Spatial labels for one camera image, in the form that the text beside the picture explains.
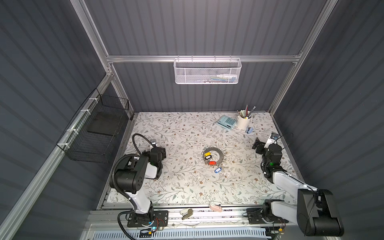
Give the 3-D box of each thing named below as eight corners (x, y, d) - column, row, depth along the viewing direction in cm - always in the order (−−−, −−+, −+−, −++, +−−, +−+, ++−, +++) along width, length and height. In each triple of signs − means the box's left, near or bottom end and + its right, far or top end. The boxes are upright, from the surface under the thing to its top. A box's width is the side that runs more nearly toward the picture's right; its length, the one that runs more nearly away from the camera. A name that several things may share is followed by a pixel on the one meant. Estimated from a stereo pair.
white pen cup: (236, 128, 112) (239, 118, 104) (234, 120, 118) (237, 110, 109) (248, 128, 112) (253, 118, 104) (246, 120, 118) (250, 110, 109)
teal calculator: (216, 123, 116) (217, 121, 114) (223, 115, 122) (223, 113, 120) (231, 130, 111) (232, 128, 110) (237, 122, 117) (238, 120, 115)
